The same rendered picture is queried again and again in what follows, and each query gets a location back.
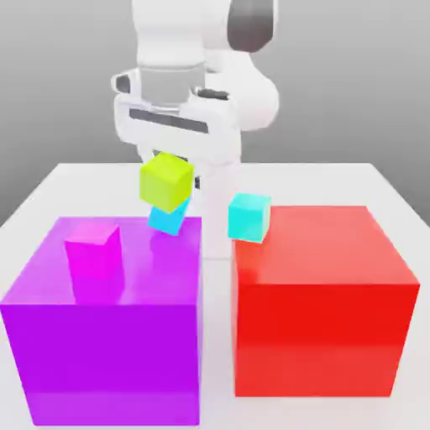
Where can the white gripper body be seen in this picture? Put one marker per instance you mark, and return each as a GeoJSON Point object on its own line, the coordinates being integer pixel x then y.
{"type": "Point", "coordinates": [221, 141]}

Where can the small yellow-green cube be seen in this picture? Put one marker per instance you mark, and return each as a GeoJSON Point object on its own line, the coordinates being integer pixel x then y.
{"type": "Point", "coordinates": [166, 183]}

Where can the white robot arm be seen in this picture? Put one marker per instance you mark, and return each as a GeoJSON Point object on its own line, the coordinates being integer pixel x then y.
{"type": "Point", "coordinates": [174, 30]}

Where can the small cyan cube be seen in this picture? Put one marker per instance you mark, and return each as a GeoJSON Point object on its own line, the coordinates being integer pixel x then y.
{"type": "Point", "coordinates": [248, 218]}

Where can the small blue cube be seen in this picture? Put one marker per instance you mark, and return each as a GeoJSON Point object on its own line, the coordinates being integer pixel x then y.
{"type": "Point", "coordinates": [168, 221]}

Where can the small magenta cube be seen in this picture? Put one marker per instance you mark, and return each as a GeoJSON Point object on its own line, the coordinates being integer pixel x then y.
{"type": "Point", "coordinates": [94, 262]}

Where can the large red box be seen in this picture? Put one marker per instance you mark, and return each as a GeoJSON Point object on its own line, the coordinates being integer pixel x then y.
{"type": "Point", "coordinates": [319, 319]}

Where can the large purple box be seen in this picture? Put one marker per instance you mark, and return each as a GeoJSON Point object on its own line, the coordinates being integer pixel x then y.
{"type": "Point", "coordinates": [100, 352]}

